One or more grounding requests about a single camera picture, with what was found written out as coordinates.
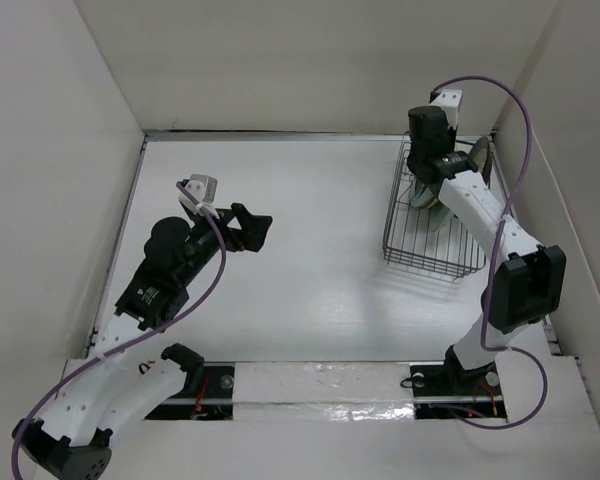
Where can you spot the wire dish rack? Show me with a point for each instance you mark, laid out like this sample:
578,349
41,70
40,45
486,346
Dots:
412,242

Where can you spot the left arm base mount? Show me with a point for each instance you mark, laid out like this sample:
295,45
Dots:
207,399

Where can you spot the foil tape strip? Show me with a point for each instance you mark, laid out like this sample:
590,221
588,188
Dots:
321,392

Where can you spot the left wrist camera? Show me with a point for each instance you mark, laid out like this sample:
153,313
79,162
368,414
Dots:
197,194

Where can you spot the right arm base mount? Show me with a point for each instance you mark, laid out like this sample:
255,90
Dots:
436,398

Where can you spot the teal round flower plate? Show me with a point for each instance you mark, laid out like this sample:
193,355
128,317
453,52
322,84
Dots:
440,216

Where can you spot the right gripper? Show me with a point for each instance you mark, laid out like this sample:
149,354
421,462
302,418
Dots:
452,134

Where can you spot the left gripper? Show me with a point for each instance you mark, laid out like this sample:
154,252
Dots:
252,227

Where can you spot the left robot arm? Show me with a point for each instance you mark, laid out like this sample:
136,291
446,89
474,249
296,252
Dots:
72,430

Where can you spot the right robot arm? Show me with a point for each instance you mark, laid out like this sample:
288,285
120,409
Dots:
525,276

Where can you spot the grey rim cream plate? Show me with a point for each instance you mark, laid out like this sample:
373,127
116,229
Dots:
482,157

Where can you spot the striped rim round plate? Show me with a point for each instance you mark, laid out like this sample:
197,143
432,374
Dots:
423,197

